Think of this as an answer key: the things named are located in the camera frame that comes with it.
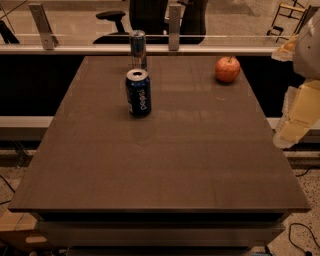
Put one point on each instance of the red apple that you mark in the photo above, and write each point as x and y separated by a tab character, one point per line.
227	69

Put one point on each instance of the cardboard box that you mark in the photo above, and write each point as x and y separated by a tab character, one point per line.
20	230

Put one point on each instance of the red bull can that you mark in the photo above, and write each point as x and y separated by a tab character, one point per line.
137	41

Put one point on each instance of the wooden stool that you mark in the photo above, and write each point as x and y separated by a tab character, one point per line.
290	17

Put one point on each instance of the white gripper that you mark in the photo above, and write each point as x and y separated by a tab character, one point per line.
308	53

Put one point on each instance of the right metal glass bracket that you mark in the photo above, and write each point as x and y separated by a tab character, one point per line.
174	26

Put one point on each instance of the blue pepsi can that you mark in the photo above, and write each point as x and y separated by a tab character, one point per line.
138	89

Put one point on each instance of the metal glass bracket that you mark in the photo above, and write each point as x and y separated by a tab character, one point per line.
174	26
48	39

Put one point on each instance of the left metal glass bracket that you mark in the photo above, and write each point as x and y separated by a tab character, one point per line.
48	39

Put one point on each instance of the black office chair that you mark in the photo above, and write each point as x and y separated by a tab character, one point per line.
149	16

